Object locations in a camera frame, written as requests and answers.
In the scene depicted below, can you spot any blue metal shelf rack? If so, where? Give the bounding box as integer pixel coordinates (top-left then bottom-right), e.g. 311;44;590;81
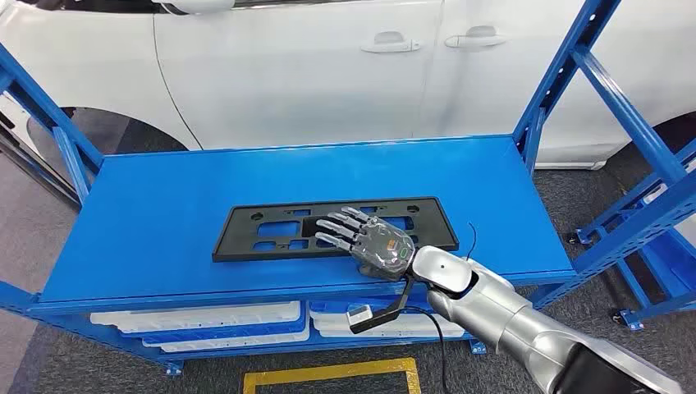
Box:
0;0;696;379
568;141;696;332

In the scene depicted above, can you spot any black plastic plate frame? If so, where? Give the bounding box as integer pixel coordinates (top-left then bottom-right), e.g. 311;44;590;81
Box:
212;196;460;263

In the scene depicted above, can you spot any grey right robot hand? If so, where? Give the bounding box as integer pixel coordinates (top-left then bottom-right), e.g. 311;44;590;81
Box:
314;205;418;282

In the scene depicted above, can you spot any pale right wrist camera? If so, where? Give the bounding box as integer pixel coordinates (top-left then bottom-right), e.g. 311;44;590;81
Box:
346;275;417;336

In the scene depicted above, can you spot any white plastic tray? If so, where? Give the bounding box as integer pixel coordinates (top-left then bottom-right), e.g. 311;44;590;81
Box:
141;325;312;354
89;300;303;334
309;309;467;340

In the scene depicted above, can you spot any white car door handle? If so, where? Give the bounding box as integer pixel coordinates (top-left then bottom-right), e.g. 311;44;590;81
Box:
360;30;423;54
444;25;508;49

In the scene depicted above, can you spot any thin black wire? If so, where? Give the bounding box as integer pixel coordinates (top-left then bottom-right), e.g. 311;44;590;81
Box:
465;221;479;262

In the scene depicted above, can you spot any white car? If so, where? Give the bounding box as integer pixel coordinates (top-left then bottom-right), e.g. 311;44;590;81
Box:
0;0;696;171

